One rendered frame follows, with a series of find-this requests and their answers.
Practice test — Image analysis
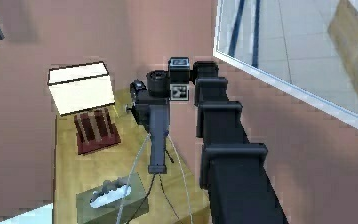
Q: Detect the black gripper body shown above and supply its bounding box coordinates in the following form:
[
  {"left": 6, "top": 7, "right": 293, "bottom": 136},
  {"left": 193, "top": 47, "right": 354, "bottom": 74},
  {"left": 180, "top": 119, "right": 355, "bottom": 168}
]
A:
[{"left": 125, "top": 69, "right": 171, "bottom": 175}]

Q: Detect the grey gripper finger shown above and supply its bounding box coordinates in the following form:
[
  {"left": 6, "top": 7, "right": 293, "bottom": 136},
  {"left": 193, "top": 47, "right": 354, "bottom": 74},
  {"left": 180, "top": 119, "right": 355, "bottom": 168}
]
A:
[
  {"left": 114, "top": 132, "right": 153, "bottom": 224},
  {"left": 166, "top": 132, "right": 195, "bottom": 224}
]

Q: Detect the grey green tissue box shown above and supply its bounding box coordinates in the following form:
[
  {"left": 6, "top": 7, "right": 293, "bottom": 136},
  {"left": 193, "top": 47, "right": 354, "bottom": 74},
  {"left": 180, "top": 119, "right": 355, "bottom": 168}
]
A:
[{"left": 75, "top": 172, "right": 150, "bottom": 224}]

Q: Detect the yellow wooden table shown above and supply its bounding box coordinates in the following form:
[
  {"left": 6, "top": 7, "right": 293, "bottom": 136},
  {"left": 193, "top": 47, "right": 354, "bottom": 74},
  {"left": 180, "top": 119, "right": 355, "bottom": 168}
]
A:
[{"left": 52, "top": 85, "right": 212, "bottom": 224}]

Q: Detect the pale blue white block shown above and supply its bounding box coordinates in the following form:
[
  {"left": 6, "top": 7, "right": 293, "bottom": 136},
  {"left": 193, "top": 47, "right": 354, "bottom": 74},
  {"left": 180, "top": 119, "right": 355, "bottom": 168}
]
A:
[{"left": 0, "top": 202, "right": 54, "bottom": 224}]

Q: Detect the white framed window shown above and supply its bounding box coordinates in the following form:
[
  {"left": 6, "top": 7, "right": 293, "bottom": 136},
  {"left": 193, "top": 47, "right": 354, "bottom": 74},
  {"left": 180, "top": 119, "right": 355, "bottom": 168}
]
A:
[{"left": 212, "top": 0, "right": 358, "bottom": 136}]

